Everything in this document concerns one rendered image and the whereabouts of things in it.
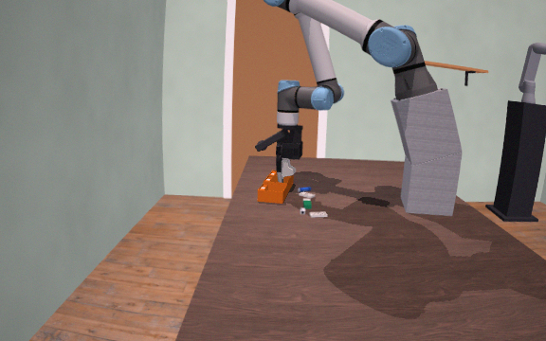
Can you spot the white domino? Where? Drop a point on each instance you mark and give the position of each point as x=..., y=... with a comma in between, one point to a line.
x=308, y=195
x=317, y=214

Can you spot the orange rack of bins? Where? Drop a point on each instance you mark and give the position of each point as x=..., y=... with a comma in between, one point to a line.
x=271, y=191

